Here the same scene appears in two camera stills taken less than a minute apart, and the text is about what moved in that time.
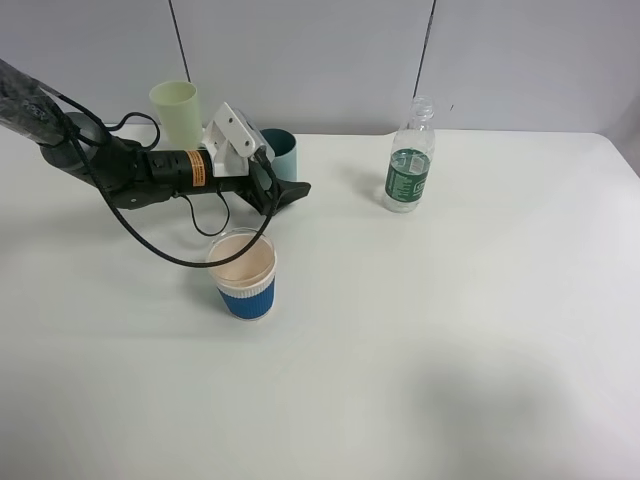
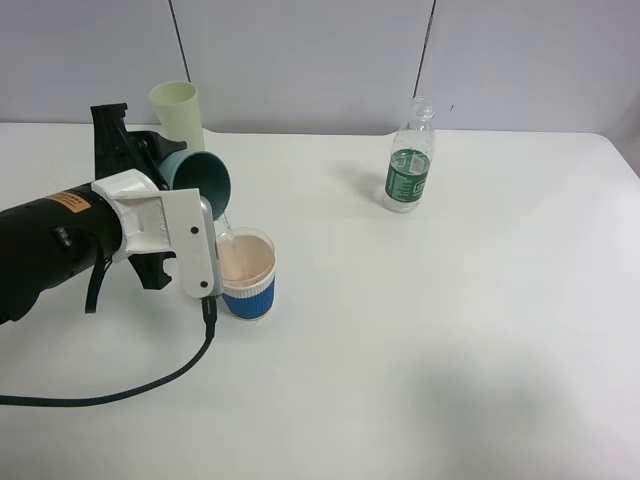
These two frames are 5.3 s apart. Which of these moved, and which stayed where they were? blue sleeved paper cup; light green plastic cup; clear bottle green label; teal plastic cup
Moved: teal plastic cup
Stayed: clear bottle green label; blue sleeved paper cup; light green plastic cup
